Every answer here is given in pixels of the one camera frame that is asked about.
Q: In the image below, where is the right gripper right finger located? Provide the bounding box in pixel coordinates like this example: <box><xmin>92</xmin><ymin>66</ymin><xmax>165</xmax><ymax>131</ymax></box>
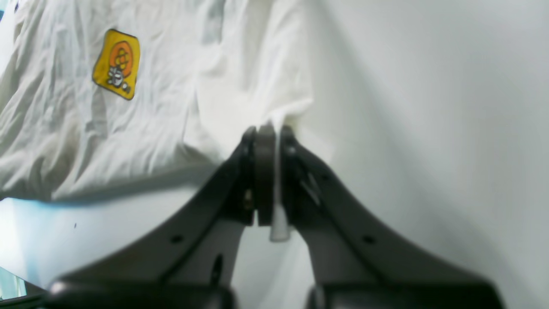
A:
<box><xmin>280</xmin><ymin>127</ymin><xmax>503</xmax><ymax>309</ymax></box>

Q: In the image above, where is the white T-shirt yellow patch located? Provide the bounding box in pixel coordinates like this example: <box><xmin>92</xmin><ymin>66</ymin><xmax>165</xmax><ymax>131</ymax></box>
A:
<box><xmin>1</xmin><ymin>0</ymin><xmax>314</xmax><ymax>202</ymax></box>

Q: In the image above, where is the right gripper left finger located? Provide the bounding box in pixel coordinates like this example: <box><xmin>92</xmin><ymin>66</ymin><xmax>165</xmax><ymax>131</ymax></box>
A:
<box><xmin>45</xmin><ymin>126</ymin><xmax>276</xmax><ymax>309</ymax></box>

